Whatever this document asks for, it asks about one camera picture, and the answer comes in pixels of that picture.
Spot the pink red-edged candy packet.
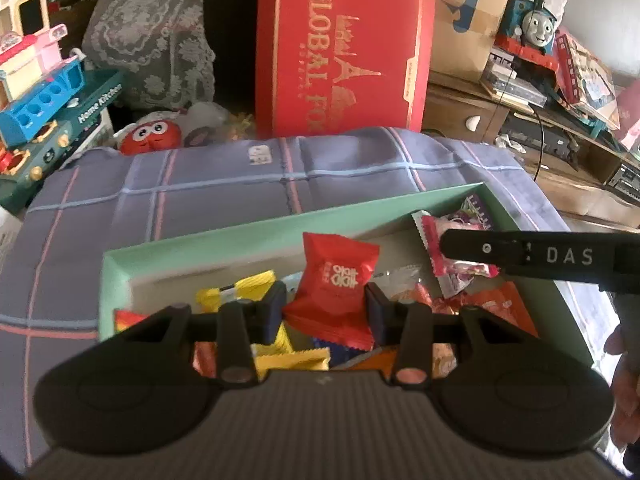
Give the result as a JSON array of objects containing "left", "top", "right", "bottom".
[{"left": 411, "top": 210, "right": 501, "bottom": 299}]

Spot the purple plaid blanket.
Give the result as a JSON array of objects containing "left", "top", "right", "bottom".
[{"left": 0, "top": 126, "right": 617, "bottom": 472}]

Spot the person's right hand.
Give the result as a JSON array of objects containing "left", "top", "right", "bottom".
[{"left": 602, "top": 330, "right": 640, "bottom": 456}]

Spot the black stereo device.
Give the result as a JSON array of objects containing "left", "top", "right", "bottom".
[{"left": 606, "top": 161, "right": 640, "bottom": 207}]

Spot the orange snack bag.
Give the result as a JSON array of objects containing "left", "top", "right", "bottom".
[{"left": 469, "top": 281, "right": 539, "bottom": 339}]

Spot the blue white snack packet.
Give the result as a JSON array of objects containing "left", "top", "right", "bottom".
[{"left": 312, "top": 337, "right": 362, "bottom": 369}]

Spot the blue toy tray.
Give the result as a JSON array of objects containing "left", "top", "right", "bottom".
[{"left": 0, "top": 52, "right": 84, "bottom": 149}]

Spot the gold yellow wafer packet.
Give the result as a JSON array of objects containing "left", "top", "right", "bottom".
[{"left": 195, "top": 270, "right": 296, "bottom": 357}]

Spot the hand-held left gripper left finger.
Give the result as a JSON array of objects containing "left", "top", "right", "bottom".
[{"left": 117, "top": 281, "right": 288, "bottom": 387}]

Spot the black cable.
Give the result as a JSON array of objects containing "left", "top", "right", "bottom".
[{"left": 531, "top": 104, "right": 548, "bottom": 182}]

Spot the illustrated picture book box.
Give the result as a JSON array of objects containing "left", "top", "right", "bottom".
[{"left": 554, "top": 29, "right": 622, "bottom": 127}]

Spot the cardboard box with bear print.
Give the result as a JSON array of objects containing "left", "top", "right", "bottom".
[{"left": 430, "top": 0, "right": 522, "bottom": 84}]

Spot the teal cardboard box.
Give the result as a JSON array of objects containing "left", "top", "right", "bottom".
[{"left": 97, "top": 181, "right": 596, "bottom": 378}]

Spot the blue toy train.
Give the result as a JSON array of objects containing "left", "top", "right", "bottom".
[{"left": 494, "top": 0, "right": 562, "bottom": 74}]

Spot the red plush toy with eyes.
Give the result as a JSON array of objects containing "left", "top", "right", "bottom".
[{"left": 116, "top": 111, "right": 184, "bottom": 157}]

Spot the red gift box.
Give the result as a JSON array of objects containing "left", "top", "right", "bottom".
[{"left": 255, "top": 0, "right": 439, "bottom": 139}]

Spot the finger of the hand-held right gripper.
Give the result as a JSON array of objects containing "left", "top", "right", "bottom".
[{"left": 438, "top": 229, "right": 640, "bottom": 292}]

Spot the purple patterned candy packet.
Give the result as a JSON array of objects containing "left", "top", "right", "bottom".
[{"left": 451, "top": 195, "right": 494, "bottom": 233}]

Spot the grey lace cloth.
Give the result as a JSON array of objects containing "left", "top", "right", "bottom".
[{"left": 81, "top": 0, "right": 217, "bottom": 112}]

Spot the black flat shelf device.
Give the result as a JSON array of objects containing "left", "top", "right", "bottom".
[{"left": 499, "top": 125, "right": 582, "bottom": 159}]

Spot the pink paper bag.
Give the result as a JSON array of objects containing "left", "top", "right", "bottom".
[{"left": 614, "top": 80, "right": 640, "bottom": 152}]

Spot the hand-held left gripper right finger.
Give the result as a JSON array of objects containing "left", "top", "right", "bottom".
[{"left": 364, "top": 281, "right": 540, "bottom": 389}]

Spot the plain yellow snack packet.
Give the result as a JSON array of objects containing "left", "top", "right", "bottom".
[{"left": 252, "top": 346, "right": 332, "bottom": 374}]

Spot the red packet with white characters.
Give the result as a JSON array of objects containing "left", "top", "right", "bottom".
[{"left": 282, "top": 232, "right": 381, "bottom": 352}]

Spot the wooden cabinet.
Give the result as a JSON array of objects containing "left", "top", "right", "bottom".
[{"left": 422, "top": 70, "right": 640, "bottom": 222}]

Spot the green toy box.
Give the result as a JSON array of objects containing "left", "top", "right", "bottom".
[{"left": 0, "top": 70, "right": 127, "bottom": 214}]

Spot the white grey plush toy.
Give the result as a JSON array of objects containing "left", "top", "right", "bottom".
[{"left": 180, "top": 101, "right": 232, "bottom": 149}]

